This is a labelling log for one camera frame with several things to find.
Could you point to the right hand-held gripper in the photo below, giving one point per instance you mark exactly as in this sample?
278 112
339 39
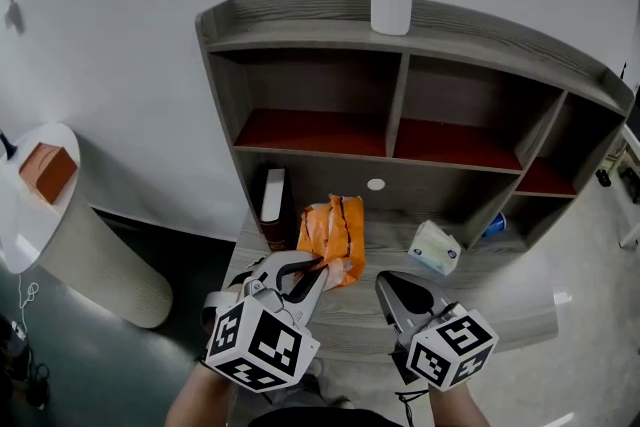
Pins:
450 350

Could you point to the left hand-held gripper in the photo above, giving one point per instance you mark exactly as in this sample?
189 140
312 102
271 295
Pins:
260 345

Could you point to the orange snack bag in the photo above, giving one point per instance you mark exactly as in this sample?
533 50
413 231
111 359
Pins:
340 235

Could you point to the person's left forearm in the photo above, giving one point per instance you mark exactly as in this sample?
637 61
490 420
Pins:
200 400

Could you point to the person's right forearm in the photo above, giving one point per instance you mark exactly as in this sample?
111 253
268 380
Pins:
457 407

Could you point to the grey wooden desk hutch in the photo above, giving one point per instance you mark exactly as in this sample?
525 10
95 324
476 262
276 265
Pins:
350 307

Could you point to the white and blue tissue pack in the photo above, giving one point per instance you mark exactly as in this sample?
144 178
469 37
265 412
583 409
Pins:
434 249

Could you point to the dark red hardcover book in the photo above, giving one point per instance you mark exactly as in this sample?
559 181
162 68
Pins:
274 210

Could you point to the blue cup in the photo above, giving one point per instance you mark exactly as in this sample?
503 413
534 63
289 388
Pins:
496 225

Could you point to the person's black clothing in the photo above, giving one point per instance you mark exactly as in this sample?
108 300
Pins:
325 419

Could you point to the white ribbed round side table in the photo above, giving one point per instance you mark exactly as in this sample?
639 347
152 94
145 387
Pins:
100 265

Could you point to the orange box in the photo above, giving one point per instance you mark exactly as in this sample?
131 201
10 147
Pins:
50 175

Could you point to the black stand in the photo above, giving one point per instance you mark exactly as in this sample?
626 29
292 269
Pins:
6 146

